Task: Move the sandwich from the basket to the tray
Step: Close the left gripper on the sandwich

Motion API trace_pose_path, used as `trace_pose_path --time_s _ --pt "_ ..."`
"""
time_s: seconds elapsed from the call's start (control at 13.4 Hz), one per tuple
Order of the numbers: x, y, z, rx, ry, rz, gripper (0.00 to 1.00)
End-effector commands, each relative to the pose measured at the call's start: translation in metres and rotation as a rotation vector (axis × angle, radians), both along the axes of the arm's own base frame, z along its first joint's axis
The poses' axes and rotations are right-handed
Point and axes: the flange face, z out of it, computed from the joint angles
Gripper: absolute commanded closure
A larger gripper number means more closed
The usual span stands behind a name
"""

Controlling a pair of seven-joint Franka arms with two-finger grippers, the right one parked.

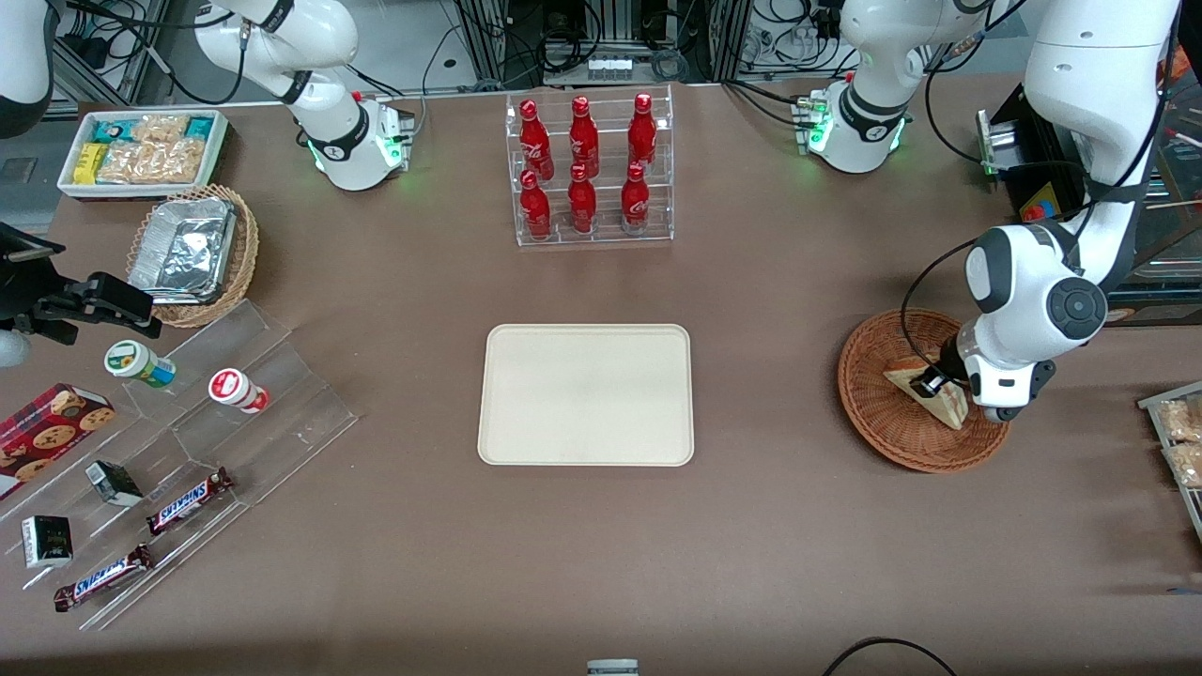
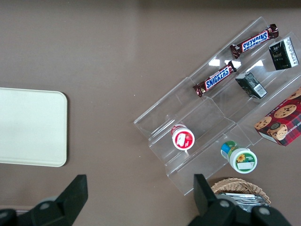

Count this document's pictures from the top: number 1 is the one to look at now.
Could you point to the black equipment box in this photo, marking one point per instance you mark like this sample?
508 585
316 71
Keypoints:
1033 141

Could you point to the brown wicker basket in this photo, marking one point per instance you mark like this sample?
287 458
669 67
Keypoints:
883 422

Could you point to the clear cracker bag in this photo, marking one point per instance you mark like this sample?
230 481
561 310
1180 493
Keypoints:
160 129
150 161

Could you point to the green sunflower lidded cup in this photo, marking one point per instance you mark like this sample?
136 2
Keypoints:
136 364

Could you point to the teal snack packet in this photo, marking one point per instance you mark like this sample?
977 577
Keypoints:
199 127
111 130

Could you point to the triangle sandwich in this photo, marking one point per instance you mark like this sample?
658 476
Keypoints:
948 408

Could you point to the red cola bottle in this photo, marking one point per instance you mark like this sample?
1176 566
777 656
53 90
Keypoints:
535 211
535 145
636 202
582 205
584 141
642 136

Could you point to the white snack bin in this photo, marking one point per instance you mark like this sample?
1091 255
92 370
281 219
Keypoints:
218 155

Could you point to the clear acrylic stepped display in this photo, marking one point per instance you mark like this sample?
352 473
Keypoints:
282 394

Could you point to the red lidded yogurt cup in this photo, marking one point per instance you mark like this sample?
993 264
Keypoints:
235 390

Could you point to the clear snack bag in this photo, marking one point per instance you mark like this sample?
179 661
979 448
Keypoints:
1187 465
1181 420

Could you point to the grey metal snack tray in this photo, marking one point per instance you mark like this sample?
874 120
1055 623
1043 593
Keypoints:
1148 409

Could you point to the yellow snack packet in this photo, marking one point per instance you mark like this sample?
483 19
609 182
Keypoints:
89 164

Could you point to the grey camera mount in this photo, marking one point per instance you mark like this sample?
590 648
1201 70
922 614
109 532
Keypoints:
612 668

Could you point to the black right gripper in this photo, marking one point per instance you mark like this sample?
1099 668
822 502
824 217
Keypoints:
45 305

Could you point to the white power strip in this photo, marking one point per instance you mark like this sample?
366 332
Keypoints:
610 68

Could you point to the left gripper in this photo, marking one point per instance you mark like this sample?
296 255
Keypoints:
949 362

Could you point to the red tartan cookie box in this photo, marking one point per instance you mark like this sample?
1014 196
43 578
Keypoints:
47 432

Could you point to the aluminium foil container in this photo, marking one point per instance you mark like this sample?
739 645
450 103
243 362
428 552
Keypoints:
183 249

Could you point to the dark green drink carton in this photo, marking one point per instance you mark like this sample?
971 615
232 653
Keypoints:
115 483

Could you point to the Snickers chocolate bar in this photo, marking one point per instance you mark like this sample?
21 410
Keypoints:
188 502
101 579

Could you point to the black box with white top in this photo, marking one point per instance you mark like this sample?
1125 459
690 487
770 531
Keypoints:
49 543

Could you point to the clear acrylic bottle rack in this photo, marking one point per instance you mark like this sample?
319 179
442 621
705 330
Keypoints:
563 237

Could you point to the aluminium frame rack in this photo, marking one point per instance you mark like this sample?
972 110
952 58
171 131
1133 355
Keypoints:
488 38

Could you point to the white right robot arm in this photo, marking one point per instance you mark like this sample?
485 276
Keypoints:
329 131

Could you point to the light wicker basket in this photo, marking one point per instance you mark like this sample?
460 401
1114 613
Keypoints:
246 253

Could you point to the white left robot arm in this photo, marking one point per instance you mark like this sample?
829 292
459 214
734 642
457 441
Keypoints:
1080 94

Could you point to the cream plastic tray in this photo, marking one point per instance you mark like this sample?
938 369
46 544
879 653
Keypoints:
587 394

